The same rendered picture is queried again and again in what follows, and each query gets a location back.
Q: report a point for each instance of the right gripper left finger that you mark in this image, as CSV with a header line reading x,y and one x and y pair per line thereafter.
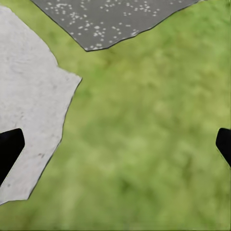
x,y
12,143

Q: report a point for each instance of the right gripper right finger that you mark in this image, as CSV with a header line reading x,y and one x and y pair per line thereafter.
x,y
223,142

